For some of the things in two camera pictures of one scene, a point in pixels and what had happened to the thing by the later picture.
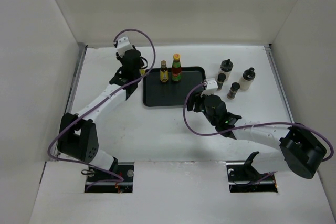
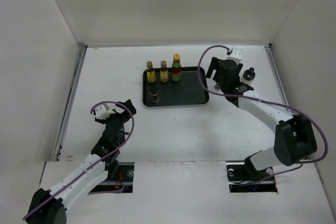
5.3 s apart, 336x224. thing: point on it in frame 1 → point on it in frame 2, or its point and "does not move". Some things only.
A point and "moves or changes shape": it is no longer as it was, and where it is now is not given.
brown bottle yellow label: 164,73 does not move
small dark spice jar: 221,77 moves or changes shape
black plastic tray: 156,94 does not move
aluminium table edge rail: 269,50 does not move
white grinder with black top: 247,79 does not move
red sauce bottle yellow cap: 176,68 does not move
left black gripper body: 119,59 → 122,117
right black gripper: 190,100 → 213,65
